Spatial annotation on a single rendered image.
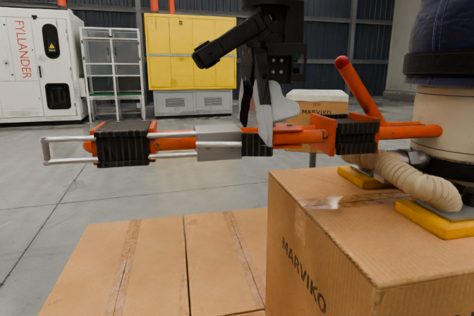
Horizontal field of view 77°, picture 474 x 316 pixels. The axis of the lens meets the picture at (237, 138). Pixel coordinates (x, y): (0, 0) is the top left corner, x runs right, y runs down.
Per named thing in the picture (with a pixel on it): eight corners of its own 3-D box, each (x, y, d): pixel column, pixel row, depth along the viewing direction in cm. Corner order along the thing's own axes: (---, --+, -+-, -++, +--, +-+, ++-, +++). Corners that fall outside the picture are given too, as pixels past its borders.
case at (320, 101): (343, 155, 202) (348, 95, 193) (283, 151, 212) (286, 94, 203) (338, 136, 259) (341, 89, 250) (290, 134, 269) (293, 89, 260)
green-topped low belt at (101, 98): (145, 116, 783) (144, 92, 769) (145, 120, 734) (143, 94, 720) (94, 118, 750) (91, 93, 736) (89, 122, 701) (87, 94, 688)
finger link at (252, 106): (269, 126, 55) (281, 86, 48) (238, 128, 54) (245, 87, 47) (266, 114, 57) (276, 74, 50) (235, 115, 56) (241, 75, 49)
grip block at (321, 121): (347, 141, 57) (350, 111, 56) (381, 155, 48) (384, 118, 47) (306, 143, 56) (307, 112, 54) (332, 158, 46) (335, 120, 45)
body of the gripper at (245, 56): (306, 86, 43) (311, -6, 40) (247, 87, 41) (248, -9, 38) (287, 84, 50) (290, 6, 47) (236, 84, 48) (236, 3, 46)
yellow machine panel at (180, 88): (228, 111, 881) (228, 22, 827) (237, 116, 796) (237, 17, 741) (150, 114, 823) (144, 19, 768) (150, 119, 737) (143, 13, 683)
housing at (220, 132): (235, 149, 52) (235, 123, 51) (243, 160, 45) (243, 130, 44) (194, 151, 50) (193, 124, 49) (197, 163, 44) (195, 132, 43)
